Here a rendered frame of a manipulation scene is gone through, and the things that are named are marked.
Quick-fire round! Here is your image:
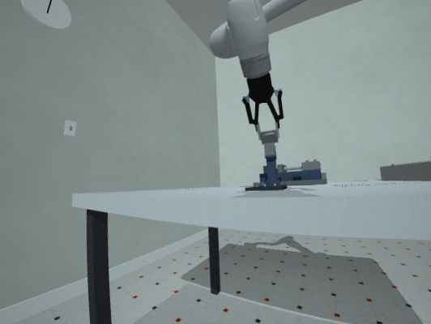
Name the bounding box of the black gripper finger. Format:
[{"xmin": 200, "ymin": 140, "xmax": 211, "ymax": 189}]
[
  {"xmin": 242, "ymin": 95, "xmax": 261, "ymax": 140},
  {"xmin": 263, "ymin": 89, "xmax": 284, "ymax": 138}
]

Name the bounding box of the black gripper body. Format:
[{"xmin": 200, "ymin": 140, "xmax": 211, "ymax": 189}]
[{"xmin": 247, "ymin": 72, "xmax": 274, "ymax": 104}]

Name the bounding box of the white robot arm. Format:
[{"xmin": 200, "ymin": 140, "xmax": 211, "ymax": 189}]
[{"xmin": 209, "ymin": 0, "xmax": 307, "ymax": 79}]

